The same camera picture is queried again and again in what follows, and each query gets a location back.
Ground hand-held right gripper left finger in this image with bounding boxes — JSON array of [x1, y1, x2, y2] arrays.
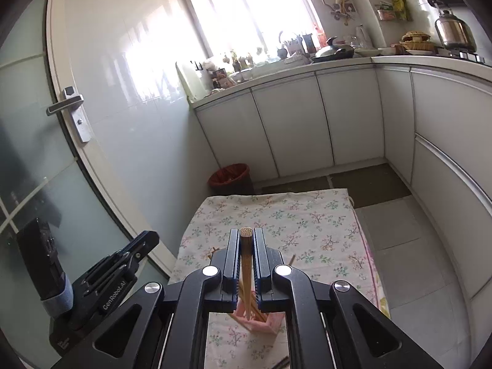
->
[[50, 228, 240, 369]]

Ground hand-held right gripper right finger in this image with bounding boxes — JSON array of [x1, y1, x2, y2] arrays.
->
[[252, 228, 443, 369]]

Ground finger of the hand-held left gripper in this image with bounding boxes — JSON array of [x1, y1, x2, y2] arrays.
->
[[114, 231, 161, 268]]

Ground dark brown square chopstick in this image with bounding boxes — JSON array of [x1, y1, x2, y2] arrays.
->
[[239, 226, 255, 318]]

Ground round wooden chopstick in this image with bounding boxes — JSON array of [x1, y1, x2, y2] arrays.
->
[[237, 277, 247, 318]]

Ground light bamboo chopstick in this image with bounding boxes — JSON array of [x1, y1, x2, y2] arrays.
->
[[252, 294, 269, 322]]

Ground pink chopstick holder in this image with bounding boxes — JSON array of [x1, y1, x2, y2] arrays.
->
[[230, 296, 286, 349]]

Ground floral table cloth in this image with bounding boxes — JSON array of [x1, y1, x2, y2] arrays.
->
[[169, 188, 391, 369]]

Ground red trash bin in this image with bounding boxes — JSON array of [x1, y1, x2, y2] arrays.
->
[[208, 164, 253, 196]]

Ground brown floor mat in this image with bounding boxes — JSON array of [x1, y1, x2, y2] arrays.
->
[[260, 162, 411, 209]]

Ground frosted glass door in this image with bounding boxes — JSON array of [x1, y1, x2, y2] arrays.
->
[[0, 0, 179, 354]]

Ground white cutting board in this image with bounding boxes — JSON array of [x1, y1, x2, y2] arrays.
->
[[175, 61, 205, 103]]

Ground white kitchen cabinets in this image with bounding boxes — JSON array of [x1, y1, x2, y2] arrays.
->
[[193, 56, 492, 302]]

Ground windowsill ornaments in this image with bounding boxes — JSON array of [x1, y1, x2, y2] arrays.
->
[[202, 48, 277, 93]]

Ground black wok with lid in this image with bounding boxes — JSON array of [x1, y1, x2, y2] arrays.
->
[[310, 36, 356, 64]]

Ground knife block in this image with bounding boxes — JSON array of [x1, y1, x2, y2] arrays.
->
[[301, 32, 318, 55]]

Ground white plate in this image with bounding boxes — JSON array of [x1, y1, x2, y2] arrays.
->
[[355, 46, 393, 57]]

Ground clear electric kettle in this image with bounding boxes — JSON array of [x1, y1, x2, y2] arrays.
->
[[353, 25, 374, 49]]

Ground window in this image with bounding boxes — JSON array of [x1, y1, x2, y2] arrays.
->
[[184, 0, 321, 59]]

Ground water heater pipes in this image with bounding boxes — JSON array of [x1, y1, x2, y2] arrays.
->
[[316, 0, 357, 26]]

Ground woven basket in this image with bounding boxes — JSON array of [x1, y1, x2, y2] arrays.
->
[[399, 30, 438, 55]]

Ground gas stove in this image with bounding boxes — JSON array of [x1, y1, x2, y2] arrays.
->
[[437, 46, 488, 65]]

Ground steel kettle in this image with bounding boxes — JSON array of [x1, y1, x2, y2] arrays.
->
[[434, 2, 478, 53]]

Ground metal door handle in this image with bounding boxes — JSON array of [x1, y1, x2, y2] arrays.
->
[[46, 86, 92, 144]]

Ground wall rack with packets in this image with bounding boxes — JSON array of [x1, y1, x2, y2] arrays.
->
[[375, 0, 413, 22]]

